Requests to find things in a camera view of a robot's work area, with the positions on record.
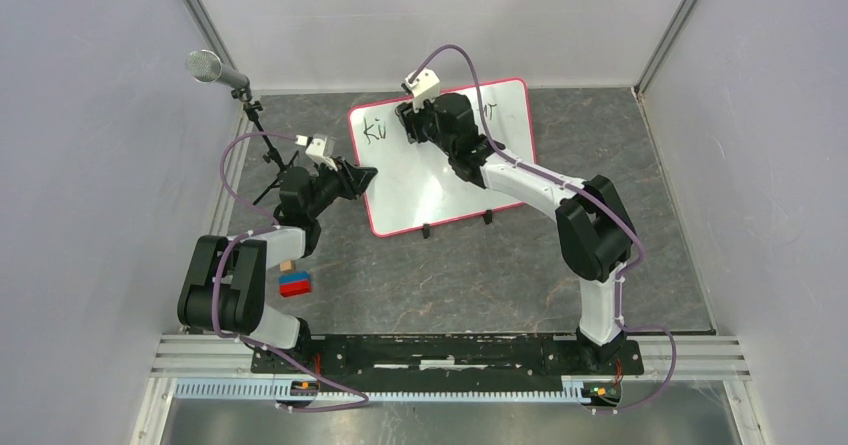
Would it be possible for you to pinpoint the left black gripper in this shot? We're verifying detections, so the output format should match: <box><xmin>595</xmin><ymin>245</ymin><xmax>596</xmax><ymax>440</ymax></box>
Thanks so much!
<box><xmin>306</xmin><ymin>156</ymin><xmax>377</xmax><ymax>219</ymax></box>

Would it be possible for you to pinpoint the pink framed whiteboard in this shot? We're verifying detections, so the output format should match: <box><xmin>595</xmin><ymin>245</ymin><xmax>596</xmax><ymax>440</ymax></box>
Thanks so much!
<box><xmin>348</xmin><ymin>78</ymin><xmax>536</xmax><ymax>238</ymax></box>

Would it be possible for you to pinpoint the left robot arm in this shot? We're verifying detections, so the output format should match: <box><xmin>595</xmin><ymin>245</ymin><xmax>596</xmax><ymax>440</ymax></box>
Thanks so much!
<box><xmin>177</xmin><ymin>157</ymin><xmax>378</xmax><ymax>373</ymax></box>

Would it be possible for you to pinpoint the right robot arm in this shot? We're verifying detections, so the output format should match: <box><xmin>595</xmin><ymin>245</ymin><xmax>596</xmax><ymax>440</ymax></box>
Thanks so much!
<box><xmin>395</xmin><ymin>93</ymin><xmax>637</xmax><ymax>373</ymax></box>

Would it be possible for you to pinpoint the small wooden cube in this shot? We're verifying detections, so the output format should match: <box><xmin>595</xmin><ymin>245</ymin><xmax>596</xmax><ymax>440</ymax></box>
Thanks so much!
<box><xmin>279</xmin><ymin>261</ymin><xmax>296</xmax><ymax>273</ymax></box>

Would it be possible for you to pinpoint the blue block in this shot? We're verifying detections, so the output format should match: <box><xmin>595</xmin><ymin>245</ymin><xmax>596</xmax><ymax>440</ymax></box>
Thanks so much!
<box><xmin>278</xmin><ymin>271</ymin><xmax>311</xmax><ymax>286</ymax></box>

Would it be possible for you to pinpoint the red block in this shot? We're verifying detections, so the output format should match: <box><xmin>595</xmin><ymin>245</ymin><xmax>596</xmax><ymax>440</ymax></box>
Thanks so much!
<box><xmin>279</xmin><ymin>280</ymin><xmax>312</xmax><ymax>298</ymax></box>

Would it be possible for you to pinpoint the grey microphone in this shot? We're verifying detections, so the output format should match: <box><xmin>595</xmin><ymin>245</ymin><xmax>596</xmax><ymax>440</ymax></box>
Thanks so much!
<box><xmin>185</xmin><ymin>50</ymin><xmax>250</xmax><ymax>90</ymax></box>

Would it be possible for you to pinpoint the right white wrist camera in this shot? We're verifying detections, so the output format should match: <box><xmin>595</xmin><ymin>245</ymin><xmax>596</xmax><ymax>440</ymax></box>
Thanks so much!
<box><xmin>401</xmin><ymin>68</ymin><xmax>441</xmax><ymax>112</ymax></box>

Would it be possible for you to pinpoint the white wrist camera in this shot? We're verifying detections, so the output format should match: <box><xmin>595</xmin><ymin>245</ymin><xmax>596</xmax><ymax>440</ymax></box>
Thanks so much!
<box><xmin>401</xmin><ymin>68</ymin><xmax>441</xmax><ymax>112</ymax></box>
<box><xmin>295</xmin><ymin>134</ymin><xmax>338</xmax><ymax>171</ymax></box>

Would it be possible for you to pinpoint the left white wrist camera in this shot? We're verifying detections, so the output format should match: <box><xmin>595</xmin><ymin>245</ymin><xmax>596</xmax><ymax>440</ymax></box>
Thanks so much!
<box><xmin>295</xmin><ymin>134</ymin><xmax>338</xmax><ymax>171</ymax></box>

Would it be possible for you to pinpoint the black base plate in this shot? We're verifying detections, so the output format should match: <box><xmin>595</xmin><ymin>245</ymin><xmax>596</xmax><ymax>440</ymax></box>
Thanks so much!
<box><xmin>251</xmin><ymin>333</ymin><xmax>645</xmax><ymax>398</ymax></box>

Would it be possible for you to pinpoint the aluminium rail frame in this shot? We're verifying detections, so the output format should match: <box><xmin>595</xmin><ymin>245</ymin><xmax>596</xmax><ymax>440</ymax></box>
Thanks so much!
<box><xmin>131</xmin><ymin>333</ymin><xmax>767</xmax><ymax>444</ymax></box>

